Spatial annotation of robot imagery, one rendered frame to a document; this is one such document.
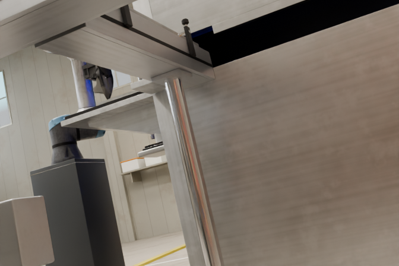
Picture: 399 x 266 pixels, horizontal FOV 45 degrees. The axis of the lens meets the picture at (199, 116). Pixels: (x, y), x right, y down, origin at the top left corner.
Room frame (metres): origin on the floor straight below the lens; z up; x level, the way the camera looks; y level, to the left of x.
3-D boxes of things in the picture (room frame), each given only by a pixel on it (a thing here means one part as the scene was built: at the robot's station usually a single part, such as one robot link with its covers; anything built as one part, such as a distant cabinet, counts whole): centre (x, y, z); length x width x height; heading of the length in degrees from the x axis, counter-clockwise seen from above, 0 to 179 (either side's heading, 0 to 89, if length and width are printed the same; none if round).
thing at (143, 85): (1.50, 0.10, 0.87); 0.14 x 0.13 x 0.02; 69
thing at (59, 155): (2.27, 0.65, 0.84); 0.15 x 0.15 x 0.10
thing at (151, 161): (11.04, 1.19, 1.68); 0.43 x 0.36 x 0.24; 71
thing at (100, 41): (1.21, 0.10, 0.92); 0.69 x 0.15 x 0.16; 159
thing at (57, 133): (2.27, 0.65, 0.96); 0.13 x 0.12 x 0.14; 111
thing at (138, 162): (11.23, 1.75, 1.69); 0.46 x 0.38 x 0.26; 71
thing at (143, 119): (1.76, 0.25, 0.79); 0.34 x 0.03 x 0.13; 69
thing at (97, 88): (1.79, 0.34, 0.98); 0.06 x 0.03 x 0.09; 69
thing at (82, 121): (1.99, 0.15, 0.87); 0.70 x 0.48 x 0.02; 159
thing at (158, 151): (2.57, 0.10, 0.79); 0.45 x 0.28 x 0.03; 69
